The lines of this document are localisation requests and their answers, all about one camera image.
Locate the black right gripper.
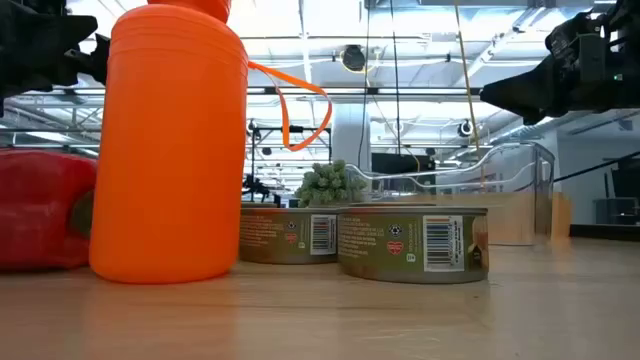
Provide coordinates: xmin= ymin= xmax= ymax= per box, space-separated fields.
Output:
xmin=478 ymin=0 xmax=640 ymax=127

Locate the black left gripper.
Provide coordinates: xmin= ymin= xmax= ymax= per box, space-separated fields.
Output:
xmin=0 ymin=0 xmax=112 ymax=119

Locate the orange squeeze bottle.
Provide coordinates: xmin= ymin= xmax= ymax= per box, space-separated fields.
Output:
xmin=88 ymin=0 xmax=334 ymax=285

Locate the red bell pepper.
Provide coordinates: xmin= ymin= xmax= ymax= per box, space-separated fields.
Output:
xmin=0 ymin=148 xmax=99 ymax=274

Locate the green-label tin can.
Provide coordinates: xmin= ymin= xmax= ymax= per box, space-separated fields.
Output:
xmin=336 ymin=204 xmax=490 ymax=285
xmin=238 ymin=201 xmax=342 ymax=266

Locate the clear plastic bin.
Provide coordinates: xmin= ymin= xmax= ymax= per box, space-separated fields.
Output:
xmin=343 ymin=141 xmax=572 ymax=247

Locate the black monitor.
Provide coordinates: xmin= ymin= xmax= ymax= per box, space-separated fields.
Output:
xmin=370 ymin=152 xmax=437 ymax=194

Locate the green succulent plant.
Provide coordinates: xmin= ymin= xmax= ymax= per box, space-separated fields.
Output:
xmin=293 ymin=158 xmax=370 ymax=209

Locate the yellow cable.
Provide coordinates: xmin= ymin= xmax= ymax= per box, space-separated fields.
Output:
xmin=452 ymin=0 xmax=485 ymax=189

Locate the black hanging cable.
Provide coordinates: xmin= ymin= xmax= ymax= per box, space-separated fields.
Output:
xmin=388 ymin=0 xmax=402 ymax=156

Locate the black table frame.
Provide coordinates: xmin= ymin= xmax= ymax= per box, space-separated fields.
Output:
xmin=569 ymin=223 xmax=640 ymax=240

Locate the black camera rig stand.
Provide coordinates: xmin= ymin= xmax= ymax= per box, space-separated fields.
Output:
xmin=244 ymin=118 xmax=333 ymax=204

